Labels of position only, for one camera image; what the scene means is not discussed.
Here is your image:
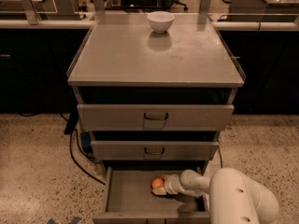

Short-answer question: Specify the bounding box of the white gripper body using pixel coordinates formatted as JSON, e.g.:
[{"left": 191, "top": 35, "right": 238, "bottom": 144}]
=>
[{"left": 164, "top": 175, "right": 181, "bottom": 194}]

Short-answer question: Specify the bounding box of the orange fruit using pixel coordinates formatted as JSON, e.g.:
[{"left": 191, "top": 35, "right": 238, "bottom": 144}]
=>
[{"left": 150, "top": 177, "right": 164, "bottom": 189}]

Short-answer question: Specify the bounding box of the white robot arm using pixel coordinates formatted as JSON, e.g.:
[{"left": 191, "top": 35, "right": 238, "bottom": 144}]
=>
[{"left": 150, "top": 168, "right": 279, "bottom": 224}]

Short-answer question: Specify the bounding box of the grey open bottom drawer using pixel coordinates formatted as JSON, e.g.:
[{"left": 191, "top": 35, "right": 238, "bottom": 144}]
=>
[{"left": 93, "top": 166, "right": 210, "bottom": 224}]

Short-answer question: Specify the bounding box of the grey middle drawer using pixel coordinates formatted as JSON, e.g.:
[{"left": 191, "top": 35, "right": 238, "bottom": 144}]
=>
[{"left": 92, "top": 141, "right": 219, "bottom": 161}]

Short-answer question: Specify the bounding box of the grey metal drawer cabinet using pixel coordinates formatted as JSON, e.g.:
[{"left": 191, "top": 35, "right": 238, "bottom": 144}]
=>
[{"left": 68, "top": 14, "right": 245, "bottom": 172}]

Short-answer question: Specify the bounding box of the grey top drawer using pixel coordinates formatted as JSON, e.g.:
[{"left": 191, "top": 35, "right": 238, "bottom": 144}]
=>
[{"left": 78, "top": 105, "right": 234, "bottom": 131}]

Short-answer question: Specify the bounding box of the blue power box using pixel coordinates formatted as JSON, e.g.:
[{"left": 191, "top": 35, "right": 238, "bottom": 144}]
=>
[{"left": 80, "top": 132, "right": 93, "bottom": 153}]

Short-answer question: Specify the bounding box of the white ceramic bowl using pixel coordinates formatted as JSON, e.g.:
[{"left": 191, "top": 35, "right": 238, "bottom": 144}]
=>
[{"left": 147, "top": 11, "right": 175, "bottom": 33}]

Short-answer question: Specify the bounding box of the steel table back right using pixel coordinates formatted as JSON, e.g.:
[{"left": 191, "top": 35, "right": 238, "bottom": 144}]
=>
[{"left": 229, "top": 0, "right": 299, "bottom": 14}]

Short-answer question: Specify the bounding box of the steel table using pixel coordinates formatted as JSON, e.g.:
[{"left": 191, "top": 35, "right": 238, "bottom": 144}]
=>
[
  {"left": 229, "top": 0, "right": 299, "bottom": 14},
  {"left": 0, "top": 0, "right": 80, "bottom": 21}
]

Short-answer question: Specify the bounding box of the steel table back left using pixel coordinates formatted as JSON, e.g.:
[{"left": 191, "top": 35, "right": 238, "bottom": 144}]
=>
[{"left": 0, "top": 0, "right": 80, "bottom": 21}]

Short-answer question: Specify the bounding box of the black cable right floor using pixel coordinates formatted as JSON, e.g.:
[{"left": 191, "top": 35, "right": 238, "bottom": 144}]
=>
[{"left": 217, "top": 146, "right": 224, "bottom": 170}]

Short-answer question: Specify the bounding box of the black cable floor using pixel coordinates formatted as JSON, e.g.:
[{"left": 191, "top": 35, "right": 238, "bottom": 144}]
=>
[
  {"left": 59, "top": 112, "right": 107, "bottom": 187},
  {"left": 217, "top": 146, "right": 224, "bottom": 170}
]

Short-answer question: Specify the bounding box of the black cable left floor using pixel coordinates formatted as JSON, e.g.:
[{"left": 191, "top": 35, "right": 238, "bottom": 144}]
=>
[{"left": 59, "top": 112, "right": 107, "bottom": 187}]

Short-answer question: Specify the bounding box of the white counter rail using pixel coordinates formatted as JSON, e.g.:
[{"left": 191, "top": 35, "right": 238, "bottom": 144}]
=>
[{"left": 0, "top": 20, "right": 299, "bottom": 32}]

